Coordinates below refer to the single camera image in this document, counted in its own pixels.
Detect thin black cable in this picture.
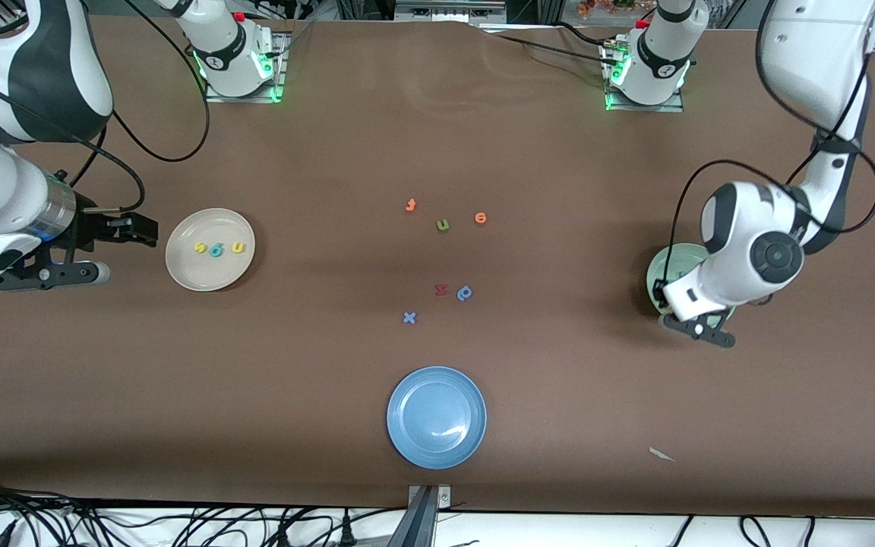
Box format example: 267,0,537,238
665,515,695,547
738,515,774,547

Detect orange dried flowers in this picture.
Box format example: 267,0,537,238
578,0,636,17

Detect beige round plate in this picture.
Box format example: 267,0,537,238
165,208,256,292

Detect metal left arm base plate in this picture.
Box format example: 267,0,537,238
603,38,685,113

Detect grey equipment box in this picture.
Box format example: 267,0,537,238
394,0,508,24

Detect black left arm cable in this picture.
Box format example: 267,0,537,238
665,0,875,286

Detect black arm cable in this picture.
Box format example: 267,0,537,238
665,0,875,286
0,0,212,213

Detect black cable bundle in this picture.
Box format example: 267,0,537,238
0,475,408,547

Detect black base power cable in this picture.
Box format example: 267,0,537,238
479,21,621,69

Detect green round plate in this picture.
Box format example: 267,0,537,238
646,243,738,329

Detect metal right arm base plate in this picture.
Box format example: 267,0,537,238
204,30,290,103

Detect brown table cover sheet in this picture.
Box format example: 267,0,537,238
0,14,875,517

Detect blue round plate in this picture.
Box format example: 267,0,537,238
387,366,488,470

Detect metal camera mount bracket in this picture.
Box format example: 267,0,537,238
406,485,452,547

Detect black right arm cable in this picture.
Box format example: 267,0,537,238
0,0,212,213

